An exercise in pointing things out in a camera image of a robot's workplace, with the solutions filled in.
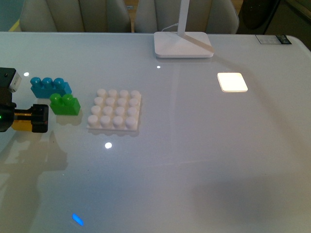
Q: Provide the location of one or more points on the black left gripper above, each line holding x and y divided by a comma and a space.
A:
9, 83

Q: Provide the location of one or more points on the yellow two-stud toy block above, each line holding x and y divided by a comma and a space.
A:
22, 125

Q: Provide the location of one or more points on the white studded base plate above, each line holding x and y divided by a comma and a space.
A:
115, 110

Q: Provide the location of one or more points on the blue three-stud toy block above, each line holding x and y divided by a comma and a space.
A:
44, 88

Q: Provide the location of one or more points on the green two-stud toy block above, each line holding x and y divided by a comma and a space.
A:
66, 105

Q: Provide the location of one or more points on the left beige upholstered chair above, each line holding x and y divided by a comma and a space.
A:
90, 16

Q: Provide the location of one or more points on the beige upholstered chair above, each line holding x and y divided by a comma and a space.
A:
90, 16
209, 16

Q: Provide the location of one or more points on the right beige upholstered chair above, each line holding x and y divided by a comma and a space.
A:
209, 16

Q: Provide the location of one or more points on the black white table label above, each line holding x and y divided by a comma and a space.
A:
273, 39

